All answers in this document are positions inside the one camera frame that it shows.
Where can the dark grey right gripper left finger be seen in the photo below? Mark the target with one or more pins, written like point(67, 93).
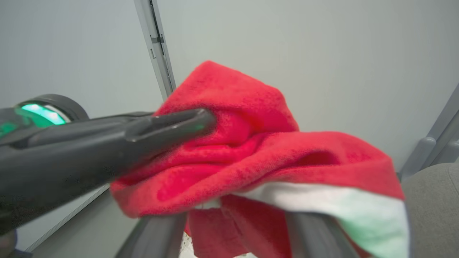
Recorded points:
point(154, 236)

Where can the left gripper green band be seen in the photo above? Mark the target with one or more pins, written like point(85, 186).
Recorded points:
point(39, 114)

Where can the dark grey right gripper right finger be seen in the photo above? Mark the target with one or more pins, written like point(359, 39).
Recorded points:
point(315, 236)

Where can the red and white towel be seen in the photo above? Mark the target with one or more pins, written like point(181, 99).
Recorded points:
point(258, 157)

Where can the aluminium frame post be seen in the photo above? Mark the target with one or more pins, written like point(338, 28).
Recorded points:
point(443, 132)
point(156, 50)

